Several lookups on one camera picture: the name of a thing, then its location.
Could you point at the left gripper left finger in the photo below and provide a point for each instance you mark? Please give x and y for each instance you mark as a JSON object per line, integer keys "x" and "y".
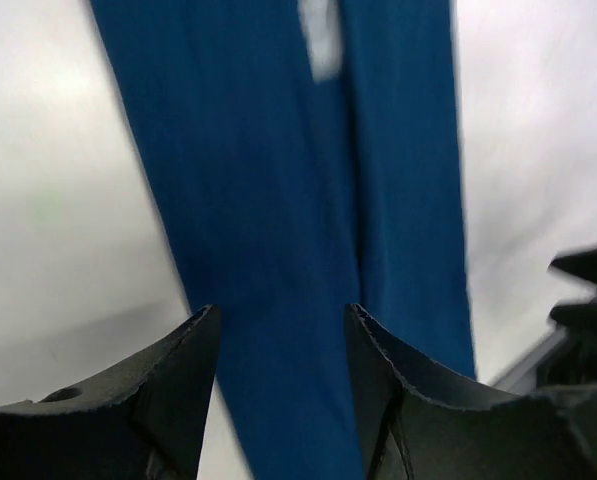
{"x": 142, "y": 418}

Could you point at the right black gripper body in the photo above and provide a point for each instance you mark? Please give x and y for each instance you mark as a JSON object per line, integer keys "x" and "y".
{"x": 575, "y": 361}

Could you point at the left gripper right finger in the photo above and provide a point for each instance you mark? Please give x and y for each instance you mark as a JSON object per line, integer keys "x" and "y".
{"x": 418, "y": 419}

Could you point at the navy blue t-shirt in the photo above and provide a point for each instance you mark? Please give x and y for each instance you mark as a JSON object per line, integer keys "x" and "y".
{"x": 303, "y": 156}

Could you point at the aluminium mounting rail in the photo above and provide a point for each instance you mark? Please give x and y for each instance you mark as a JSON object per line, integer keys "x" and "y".
{"x": 521, "y": 377}

